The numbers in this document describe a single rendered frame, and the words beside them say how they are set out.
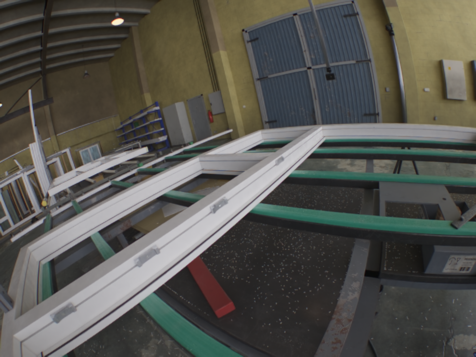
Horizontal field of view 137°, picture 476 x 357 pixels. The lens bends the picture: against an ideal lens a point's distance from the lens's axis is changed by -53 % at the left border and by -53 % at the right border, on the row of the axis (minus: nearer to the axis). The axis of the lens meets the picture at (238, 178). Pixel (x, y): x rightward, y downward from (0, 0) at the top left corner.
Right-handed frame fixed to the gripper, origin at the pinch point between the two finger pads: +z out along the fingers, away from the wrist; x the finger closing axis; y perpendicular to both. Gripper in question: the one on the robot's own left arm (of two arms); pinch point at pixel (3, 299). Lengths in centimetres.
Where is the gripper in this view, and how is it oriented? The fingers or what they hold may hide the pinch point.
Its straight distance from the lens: 50.5
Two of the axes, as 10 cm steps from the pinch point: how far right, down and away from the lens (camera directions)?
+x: -6.0, 3.9, -7.0
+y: -7.7, -0.5, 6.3
